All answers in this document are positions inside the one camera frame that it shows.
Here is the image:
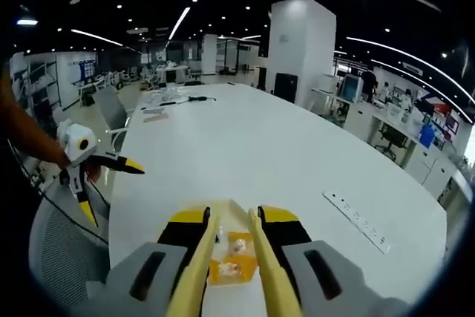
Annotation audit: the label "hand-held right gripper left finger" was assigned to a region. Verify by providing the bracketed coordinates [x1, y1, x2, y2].
[85, 206, 212, 317]

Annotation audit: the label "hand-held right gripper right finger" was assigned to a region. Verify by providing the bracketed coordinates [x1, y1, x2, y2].
[257, 204, 405, 317]

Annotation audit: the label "hexagonal wooden container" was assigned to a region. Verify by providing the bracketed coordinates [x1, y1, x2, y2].
[177, 197, 261, 284]

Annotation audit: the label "person's left hand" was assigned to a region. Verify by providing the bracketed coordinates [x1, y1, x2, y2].
[83, 166, 104, 185]

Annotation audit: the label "grey-backed office chair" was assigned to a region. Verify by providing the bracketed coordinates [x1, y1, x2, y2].
[91, 86, 133, 153]

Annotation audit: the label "grey mesh office chair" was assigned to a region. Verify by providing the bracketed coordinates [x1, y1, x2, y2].
[29, 179, 123, 317]

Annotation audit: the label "white display board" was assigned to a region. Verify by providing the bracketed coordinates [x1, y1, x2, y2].
[55, 51, 99, 108]

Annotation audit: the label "white built-in power strip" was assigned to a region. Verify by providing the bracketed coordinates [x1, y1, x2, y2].
[322, 189, 391, 255]

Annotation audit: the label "white shelving rack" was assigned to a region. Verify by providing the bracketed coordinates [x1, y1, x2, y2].
[10, 53, 62, 110]

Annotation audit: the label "row of white office chairs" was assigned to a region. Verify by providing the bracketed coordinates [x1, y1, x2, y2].
[94, 66, 164, 90]

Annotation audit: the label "scattered white papers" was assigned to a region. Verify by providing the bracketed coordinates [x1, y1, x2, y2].
[142, 85, 190, 107]

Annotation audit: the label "black office chair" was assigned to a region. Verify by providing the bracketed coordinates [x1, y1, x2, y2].
[374, 123, 409, 154]

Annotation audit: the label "narrow white pillar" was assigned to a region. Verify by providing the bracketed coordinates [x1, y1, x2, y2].
[200, 33, 218, 84]

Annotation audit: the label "black cabinet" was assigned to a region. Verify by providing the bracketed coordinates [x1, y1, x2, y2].
[274, 73, 299, 105]

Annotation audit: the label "long white cabinet counter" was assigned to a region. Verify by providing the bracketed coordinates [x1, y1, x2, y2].
[311, 86, 474, 206]

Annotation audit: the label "white machine with blue panel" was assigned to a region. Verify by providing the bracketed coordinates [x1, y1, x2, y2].
[339, 73, 364, 102]

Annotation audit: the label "wide white square pillar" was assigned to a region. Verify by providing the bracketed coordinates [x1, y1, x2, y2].
[266, 0, 338, 105]

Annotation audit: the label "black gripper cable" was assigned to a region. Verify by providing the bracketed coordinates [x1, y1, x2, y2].
[39, 183, 111, 246]

